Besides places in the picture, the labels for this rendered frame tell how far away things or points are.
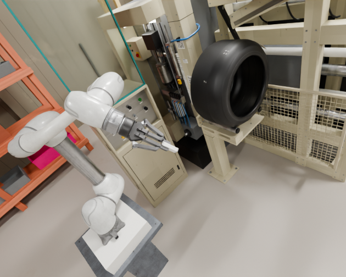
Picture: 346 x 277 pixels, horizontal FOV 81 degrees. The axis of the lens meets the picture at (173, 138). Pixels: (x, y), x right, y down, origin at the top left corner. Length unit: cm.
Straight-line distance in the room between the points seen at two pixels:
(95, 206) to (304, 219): 169
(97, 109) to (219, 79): 75
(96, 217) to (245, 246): 126
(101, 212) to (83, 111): 80
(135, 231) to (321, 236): 145
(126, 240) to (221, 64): 124
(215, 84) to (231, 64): 15
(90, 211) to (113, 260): 32
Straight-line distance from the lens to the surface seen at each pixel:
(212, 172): 248
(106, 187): 147
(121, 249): 148
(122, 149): 185
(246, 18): 168
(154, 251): 190
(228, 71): 127
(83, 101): 77
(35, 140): 110
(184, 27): 153
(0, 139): 360
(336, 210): 226
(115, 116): 76
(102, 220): 144
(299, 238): 209
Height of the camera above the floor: 191
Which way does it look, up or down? 37 degrees down
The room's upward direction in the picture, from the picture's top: 24 degrees counter-clockwise
